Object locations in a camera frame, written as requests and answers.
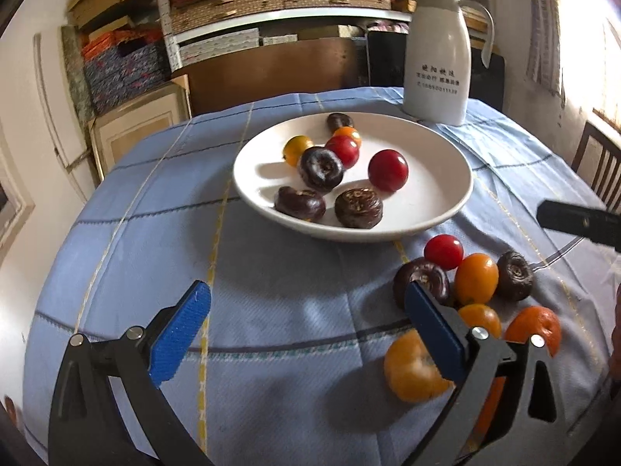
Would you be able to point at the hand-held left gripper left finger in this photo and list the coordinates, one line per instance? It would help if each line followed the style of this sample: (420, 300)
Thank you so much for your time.
(182, 335)

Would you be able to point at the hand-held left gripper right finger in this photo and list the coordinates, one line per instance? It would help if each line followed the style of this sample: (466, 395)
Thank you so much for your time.
(434, 335)

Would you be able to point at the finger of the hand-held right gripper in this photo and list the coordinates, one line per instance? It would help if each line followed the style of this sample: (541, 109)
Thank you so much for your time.
(577, 221)

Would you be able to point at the orange mandarin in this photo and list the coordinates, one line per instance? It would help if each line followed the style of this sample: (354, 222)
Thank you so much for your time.
(492, 398)
(410, 374)
(533, 327)

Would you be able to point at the yellow cherry tomato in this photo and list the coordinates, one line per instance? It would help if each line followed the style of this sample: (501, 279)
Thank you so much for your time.
(480, 318)
(476, 277)
(297, 149)

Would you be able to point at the dark brown water chestnut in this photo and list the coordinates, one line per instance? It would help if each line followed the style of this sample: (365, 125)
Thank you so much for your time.
(320, 168)
(514, 275)
(339, 120)
(429, 276)
(301, 204)
(359, 208)

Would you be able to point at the small red cherry tomato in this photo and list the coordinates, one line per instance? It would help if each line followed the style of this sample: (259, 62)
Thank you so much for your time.
(443, 251)

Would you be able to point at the white ceramic bowl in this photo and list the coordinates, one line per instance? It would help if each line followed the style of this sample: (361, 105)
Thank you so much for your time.
(427, 204)

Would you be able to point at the small orange cherry tomato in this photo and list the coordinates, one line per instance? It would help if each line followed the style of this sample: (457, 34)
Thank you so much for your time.
(349, 132)

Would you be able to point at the wooden chair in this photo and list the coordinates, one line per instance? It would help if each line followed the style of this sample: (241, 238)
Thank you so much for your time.
(594, 155)

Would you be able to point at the blue plaid tablecloth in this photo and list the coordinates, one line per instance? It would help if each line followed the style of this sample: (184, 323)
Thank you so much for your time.
(291, 291)

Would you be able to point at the striped woven hanging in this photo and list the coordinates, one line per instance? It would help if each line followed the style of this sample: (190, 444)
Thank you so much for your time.
(543, 34)

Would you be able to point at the window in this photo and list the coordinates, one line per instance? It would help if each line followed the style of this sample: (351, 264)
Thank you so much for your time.
(14, 194)

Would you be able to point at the white thermos jug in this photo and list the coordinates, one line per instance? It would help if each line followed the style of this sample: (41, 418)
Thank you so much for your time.
(436, 43)

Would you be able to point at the white panel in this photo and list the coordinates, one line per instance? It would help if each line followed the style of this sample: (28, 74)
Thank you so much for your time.
(53, 107)

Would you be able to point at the stack of blue patterned boxes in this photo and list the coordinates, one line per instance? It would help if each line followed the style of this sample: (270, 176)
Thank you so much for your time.
(121, 75)

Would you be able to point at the brown wooden board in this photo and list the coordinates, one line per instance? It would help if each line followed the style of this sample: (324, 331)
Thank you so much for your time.
(271, 73)

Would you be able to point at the green marbled panel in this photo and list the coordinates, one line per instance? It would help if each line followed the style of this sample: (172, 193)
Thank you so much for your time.
(75, 77)

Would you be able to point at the orange patterned boxes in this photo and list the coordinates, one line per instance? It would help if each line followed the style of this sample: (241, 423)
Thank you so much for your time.
(104, 43)

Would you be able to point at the shelf with stacked mats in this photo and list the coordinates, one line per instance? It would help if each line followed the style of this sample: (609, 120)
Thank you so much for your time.
(228, 9)

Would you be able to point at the white metal shelf rack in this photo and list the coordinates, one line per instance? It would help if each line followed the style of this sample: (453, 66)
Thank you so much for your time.
(291, 15)

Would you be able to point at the pale picture frame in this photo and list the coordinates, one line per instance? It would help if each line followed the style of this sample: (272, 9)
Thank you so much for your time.
(136, 126)

